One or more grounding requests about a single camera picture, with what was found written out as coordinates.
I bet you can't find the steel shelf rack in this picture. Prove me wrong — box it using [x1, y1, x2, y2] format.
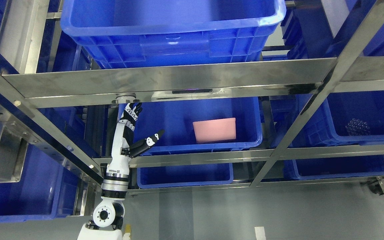
[0, 0, 384, 217]

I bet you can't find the blue right shelf bin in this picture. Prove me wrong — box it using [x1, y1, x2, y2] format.
[290, 91, 384, 148]

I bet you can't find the blue bottom centre bin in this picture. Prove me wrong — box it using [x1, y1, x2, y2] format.
[137, 163, 234, 189]

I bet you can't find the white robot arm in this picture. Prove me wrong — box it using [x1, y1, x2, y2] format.
[77, 173, 131, 240]

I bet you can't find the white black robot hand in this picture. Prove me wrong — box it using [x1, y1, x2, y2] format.
[104, 102, 165, 180]

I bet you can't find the large blue top bin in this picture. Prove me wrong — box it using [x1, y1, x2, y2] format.
[61, 0, 286, 69]

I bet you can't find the blue middle shelf bin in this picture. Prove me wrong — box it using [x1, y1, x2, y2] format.
[134, 97, 263, 156]

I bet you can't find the blue left large bin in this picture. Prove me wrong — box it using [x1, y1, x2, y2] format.
[0, 107, 82, 223]

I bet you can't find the pink plastic storage box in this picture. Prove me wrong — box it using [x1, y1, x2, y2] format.
[192, 118, 236, 143]

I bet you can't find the blue bottom right bin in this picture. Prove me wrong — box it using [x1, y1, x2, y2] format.
[283, 155, 384, 180]

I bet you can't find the blue shelf bin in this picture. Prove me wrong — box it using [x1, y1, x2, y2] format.
[134, 97, 263, 156]
[290, 91, 384, 148]

